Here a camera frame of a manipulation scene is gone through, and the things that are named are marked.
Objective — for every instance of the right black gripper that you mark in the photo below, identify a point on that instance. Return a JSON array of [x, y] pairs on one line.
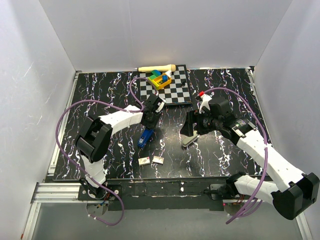
[[192, 117]]

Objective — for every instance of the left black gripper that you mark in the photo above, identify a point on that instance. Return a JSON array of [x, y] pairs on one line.
[[152, 125]]

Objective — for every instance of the blue stapler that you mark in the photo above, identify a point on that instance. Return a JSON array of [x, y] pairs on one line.
[[143, 139]]

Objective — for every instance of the grey beige stapler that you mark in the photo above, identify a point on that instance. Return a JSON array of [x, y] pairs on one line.
[[189, 140]]

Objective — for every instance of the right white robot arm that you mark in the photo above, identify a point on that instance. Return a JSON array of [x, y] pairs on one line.
[[291, 191]]

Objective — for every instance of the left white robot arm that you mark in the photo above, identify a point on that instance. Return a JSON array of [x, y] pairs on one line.
[[94, 137]]

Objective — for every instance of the right staple box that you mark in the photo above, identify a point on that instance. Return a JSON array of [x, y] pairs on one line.
[[158, 160]]

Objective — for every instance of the staple box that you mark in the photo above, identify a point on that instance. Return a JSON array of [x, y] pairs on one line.
[[158, 160], [144, 161]]

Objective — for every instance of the left staple box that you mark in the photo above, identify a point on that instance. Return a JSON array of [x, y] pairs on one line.
[[144, 161]]

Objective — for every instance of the black white checkerboard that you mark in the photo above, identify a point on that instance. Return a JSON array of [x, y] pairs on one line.
[[174, 93]]

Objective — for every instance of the blue block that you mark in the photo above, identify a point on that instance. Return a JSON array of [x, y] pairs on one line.
[[164, 78]]

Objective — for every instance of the cream toy microphone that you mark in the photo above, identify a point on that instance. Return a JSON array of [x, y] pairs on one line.
[[160, 68]]

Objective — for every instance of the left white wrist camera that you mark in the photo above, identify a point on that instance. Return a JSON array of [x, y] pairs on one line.
[[158, 107]]

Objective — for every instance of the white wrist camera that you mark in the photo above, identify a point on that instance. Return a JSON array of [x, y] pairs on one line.
[[203, 99], [158, 107]]

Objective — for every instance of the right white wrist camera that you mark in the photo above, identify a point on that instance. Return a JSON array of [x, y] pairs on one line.
[[203, 99]]

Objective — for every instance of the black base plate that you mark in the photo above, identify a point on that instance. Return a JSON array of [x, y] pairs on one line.
[[161, 193]]

